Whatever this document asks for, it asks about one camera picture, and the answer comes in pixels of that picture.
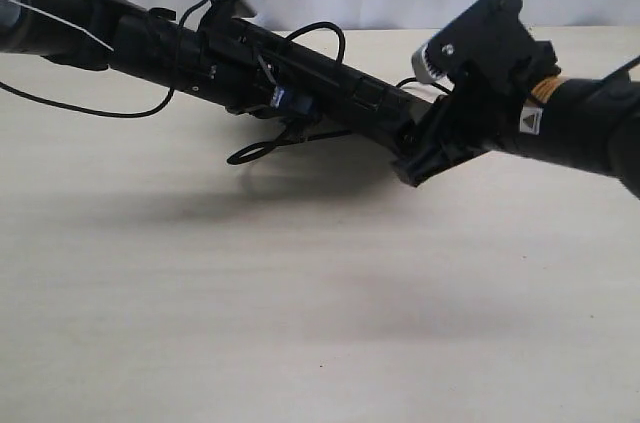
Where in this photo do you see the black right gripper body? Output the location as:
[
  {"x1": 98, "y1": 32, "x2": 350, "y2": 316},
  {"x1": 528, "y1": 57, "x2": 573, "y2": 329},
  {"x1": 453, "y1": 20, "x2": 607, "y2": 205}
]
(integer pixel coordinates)
[{"x1": 393, "y1": 0, "x2": 558, "y2": 187}]

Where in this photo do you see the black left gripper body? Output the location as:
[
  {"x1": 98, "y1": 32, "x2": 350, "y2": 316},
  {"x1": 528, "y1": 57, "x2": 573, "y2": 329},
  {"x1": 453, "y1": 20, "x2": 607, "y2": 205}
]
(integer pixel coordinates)
[{"x1": 198, "y1": 12, "x2": 320, "y2": 123}]

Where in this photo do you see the black plastic tool case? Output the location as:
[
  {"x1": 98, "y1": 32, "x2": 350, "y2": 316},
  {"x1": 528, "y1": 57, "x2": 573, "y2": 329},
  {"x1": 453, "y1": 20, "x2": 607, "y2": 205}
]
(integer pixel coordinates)
[{"x1": 235, "y1": 20, "x2": 430, "y2": 154}]

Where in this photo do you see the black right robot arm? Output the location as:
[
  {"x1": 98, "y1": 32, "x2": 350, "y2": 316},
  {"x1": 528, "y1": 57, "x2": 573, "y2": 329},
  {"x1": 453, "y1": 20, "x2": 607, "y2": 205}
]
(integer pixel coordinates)
[{"x1": 393, "y1": 0, "x2": 639, "y2": 194}]

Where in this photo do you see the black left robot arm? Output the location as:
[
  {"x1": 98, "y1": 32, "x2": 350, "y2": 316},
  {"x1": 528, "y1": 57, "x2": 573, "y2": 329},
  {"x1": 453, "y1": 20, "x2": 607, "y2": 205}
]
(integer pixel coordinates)
[{"x1": 1, "y1": 0, "x2": 341, "y2": 124}]

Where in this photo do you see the white zip tie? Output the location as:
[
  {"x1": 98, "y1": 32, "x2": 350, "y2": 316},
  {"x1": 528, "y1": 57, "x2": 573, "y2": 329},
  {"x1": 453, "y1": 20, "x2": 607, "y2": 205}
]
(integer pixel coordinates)
[{"x1": 1, "y1": 0, "x2": 112, "y2": 56}]

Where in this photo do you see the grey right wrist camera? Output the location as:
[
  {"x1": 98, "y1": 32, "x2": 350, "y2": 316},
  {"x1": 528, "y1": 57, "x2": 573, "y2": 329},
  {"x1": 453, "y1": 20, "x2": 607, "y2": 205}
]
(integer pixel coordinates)
[{"x1": 411, "y1": 42, "x2": 447, "y2": 84}]

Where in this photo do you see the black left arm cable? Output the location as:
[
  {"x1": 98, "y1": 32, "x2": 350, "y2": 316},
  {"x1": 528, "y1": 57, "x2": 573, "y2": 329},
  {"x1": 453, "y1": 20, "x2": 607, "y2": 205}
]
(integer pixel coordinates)
[{"x1": 0, "y1": 0, "x2": 349, "y2": 119}]

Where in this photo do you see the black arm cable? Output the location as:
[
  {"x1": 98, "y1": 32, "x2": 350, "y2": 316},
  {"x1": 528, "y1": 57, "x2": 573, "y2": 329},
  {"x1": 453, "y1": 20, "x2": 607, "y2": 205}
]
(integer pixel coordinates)
[
  {"x1": 0, "y1": 0, "x2": 349, "y2": 119},
  {"x1": 599, "y1": 55, "x2": 640, "y2": 89}
]

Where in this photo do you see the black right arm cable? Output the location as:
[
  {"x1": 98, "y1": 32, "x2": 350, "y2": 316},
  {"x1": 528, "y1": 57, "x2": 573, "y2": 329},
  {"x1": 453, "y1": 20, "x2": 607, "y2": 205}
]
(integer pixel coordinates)
[{"x1": 599, "y1": 55, "x2": 640, "y2": 89}]

